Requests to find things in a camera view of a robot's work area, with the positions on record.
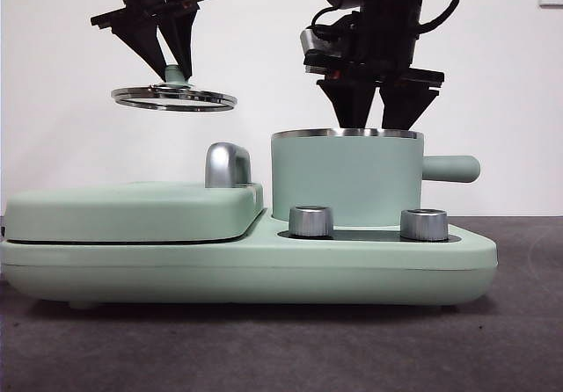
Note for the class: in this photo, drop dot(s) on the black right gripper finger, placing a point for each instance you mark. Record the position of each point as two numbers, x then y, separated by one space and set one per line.
352 106
402 111

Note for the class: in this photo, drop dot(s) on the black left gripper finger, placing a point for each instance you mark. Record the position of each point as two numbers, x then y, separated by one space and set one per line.
180 36
141 40

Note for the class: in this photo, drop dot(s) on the glass lid with green knob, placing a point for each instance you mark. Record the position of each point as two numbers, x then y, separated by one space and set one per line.
173 75

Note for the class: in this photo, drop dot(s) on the silver control knob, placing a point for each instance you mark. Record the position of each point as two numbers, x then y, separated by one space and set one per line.
423 225
310 222

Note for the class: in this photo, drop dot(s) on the green breakfast machine base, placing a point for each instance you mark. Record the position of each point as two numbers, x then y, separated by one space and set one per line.
246 269

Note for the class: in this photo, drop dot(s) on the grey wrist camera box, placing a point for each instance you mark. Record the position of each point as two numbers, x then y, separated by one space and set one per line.
308 42

